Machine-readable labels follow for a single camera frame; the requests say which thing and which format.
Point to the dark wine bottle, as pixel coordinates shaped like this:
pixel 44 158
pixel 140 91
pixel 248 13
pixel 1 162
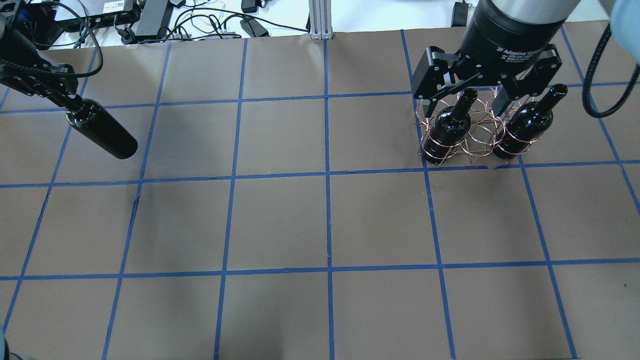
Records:
pixel 94 122

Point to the dark wine bottle front basket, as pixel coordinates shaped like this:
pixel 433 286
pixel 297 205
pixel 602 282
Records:
pixel 449 129

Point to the dark wine bottle basket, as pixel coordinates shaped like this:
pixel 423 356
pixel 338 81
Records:
pixel 528 124
pixel 449 129

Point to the dark wine bottle rear basket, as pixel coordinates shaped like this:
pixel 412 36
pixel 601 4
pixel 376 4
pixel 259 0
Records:
pixel 528 124

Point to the black power brick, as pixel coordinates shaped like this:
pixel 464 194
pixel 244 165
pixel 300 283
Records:
pixel 154 20

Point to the black power adapter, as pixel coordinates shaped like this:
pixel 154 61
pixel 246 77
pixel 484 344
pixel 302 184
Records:
pixel 253 28

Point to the copper wire wine basket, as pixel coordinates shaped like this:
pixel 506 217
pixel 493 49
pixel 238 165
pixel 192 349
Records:
pixel 485 133

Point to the aluminium frame post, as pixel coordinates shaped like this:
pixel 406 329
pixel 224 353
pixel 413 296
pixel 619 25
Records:
pixel 320 20

